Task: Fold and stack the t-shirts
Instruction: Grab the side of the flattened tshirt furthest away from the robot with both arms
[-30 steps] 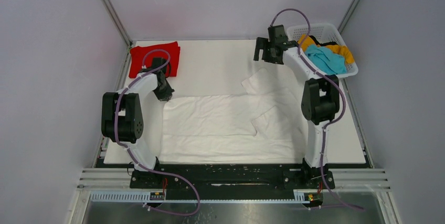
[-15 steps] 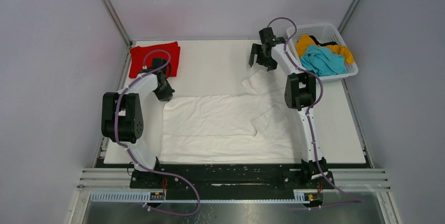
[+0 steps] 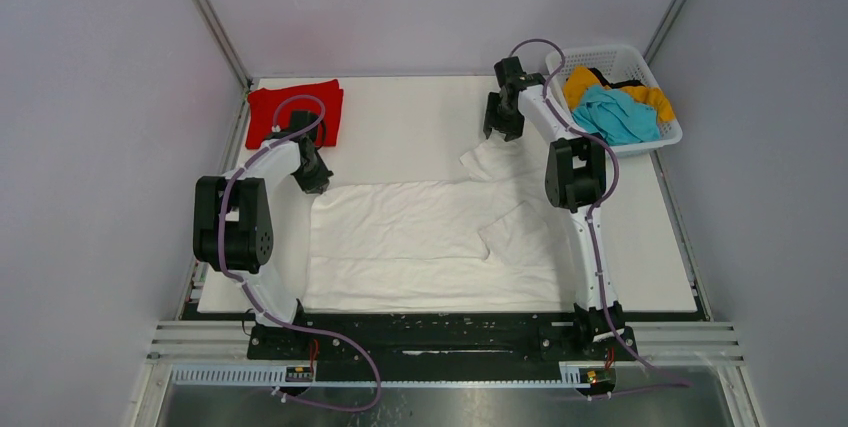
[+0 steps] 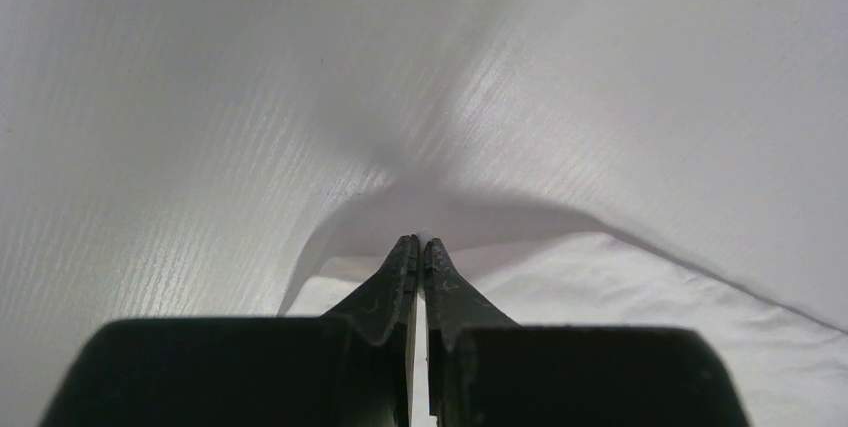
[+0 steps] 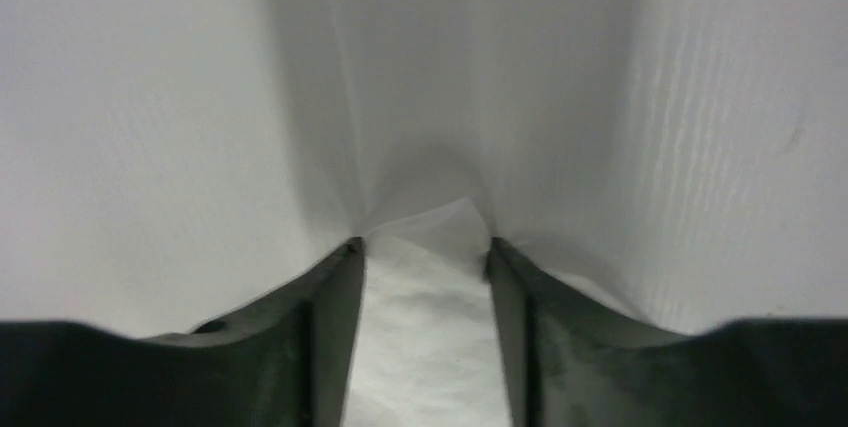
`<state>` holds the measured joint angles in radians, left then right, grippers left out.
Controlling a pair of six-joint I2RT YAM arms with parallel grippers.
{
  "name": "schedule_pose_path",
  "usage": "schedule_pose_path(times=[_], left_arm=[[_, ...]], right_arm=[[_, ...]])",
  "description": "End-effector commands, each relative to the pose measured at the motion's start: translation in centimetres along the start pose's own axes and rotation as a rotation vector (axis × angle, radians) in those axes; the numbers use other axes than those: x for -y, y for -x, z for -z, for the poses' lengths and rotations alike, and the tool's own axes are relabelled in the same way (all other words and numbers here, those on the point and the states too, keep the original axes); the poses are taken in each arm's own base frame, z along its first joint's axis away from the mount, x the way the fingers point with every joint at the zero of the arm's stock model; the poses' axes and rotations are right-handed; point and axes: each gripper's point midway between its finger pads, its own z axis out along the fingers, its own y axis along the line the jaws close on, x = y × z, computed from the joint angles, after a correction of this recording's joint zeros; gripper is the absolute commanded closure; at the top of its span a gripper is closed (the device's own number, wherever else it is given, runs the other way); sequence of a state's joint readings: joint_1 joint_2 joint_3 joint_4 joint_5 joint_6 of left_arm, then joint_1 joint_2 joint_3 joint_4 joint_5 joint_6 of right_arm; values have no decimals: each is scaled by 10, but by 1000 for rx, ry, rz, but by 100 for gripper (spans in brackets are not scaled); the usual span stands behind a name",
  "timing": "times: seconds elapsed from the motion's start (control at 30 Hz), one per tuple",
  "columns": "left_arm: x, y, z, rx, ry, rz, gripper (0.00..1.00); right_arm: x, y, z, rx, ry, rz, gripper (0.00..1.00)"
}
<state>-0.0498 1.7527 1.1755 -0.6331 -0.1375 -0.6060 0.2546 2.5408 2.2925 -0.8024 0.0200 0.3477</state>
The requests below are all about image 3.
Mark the aluminium frame rail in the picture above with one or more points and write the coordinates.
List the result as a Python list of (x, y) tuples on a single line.
[(224, 44)]

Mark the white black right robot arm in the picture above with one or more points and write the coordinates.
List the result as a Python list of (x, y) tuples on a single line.
[(574, 184)]

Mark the white plastic laundry basket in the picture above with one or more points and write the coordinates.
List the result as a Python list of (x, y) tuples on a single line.
[(617, 63)]

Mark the white t shirt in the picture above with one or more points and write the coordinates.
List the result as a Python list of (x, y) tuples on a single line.
[(487, 243)]

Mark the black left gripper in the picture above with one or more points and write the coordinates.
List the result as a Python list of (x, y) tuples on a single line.
[(318, 182)]

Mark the folded red t shirt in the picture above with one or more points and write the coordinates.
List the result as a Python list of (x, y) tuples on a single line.
[(270, 108)]

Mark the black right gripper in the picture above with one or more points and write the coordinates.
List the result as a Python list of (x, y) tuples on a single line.
[(513, 129)]

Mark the turquoise t shirt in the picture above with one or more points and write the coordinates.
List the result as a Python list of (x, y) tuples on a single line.
[(616, 117)]

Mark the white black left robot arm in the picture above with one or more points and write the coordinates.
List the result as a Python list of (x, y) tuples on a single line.
[(232, 220)]

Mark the yellow t shirt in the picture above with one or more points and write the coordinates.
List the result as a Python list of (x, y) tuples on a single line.
[(582, 78)]

